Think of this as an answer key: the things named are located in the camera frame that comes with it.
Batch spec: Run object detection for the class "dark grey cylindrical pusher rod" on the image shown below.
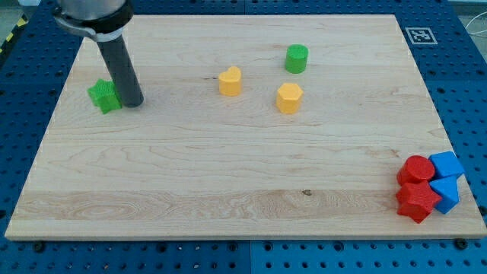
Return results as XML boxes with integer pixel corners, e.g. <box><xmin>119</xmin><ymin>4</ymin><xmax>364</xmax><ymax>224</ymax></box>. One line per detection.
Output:
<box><xmin>97</xmin><ymin>35</ymin><xmax>144</xmax><ymax>107</ymax></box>

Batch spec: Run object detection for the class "green star block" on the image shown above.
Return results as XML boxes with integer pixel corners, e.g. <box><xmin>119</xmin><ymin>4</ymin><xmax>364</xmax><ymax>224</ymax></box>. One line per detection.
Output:
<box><xmin>87</xmin><ymin>79</ymin><xmax>122</xmax><ymax>114</ymax></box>

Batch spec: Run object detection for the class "red star block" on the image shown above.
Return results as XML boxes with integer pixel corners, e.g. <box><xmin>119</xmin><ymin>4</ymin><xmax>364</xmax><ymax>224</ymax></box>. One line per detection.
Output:
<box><xmin>396</xmin><ymin>180</ymin><xmax>442</xmax><ymax>224</ymax></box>

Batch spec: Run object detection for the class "yellow heart block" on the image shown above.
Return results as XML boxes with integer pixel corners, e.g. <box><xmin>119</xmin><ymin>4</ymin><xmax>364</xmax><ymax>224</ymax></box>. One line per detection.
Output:
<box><xmin>218</xmin><ymin>66</ymin><xmax>242</xmax><ymax>96</ymax></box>

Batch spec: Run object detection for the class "light wooden board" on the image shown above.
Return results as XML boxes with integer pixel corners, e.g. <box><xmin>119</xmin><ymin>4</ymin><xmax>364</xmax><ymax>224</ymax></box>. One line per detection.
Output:
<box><xmin>5</xmin><ymin>14</ymin><xmax>486</xmax><ymax>241</ymax></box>

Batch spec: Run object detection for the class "yellow hexagon block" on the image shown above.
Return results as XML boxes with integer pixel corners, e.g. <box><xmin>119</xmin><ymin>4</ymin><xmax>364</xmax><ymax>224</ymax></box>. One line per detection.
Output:
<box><xmin>275</xmin><ymin>83</ymin><xmax>304</xmax><ymax>114</ymax></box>

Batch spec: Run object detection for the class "green cylinder block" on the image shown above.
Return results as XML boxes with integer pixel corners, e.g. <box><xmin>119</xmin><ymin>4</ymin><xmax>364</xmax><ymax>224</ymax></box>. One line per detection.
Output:
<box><xmin>285</xmin><ymin>44</ymin><xmax>309</xmax><ymax>74</ymax></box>

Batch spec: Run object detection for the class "white fiducial marker tag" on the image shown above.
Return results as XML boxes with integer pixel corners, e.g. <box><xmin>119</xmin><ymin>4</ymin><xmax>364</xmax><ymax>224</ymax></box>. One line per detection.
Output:
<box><xmin>405</xmin><ymin>27</ymin><xmax>438</xmax><ymax>45</ymax></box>

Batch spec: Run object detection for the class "red cylinder block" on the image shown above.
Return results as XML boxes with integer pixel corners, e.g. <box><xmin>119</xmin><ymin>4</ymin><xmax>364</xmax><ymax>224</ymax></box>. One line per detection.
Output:
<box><xmin>396</xmin><ymin>155</ymin><xmax>435</xmax><ymax>186</ymax></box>

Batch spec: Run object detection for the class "blue cube block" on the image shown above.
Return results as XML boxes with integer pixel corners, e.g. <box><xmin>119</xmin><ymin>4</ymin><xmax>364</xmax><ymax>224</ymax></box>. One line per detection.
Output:
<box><xmin>428</xmin><ymin>151</ymin><xmax>465</xmax><ymax>179</ymax></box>

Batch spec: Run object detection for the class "blue triangle block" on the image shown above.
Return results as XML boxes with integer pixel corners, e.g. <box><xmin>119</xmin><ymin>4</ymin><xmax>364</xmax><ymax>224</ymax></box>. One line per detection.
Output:
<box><xmin>429</xmin><ymin>176</ymin><xmax>460</xmax><ymax>215</ymax></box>

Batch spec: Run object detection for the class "white cable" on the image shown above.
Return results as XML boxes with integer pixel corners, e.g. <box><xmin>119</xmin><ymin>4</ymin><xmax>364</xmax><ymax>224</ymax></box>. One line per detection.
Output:
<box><xmin>464</xmin><ymin>11</ymin><xmax>487</xmax><ymax>37</ymax></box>

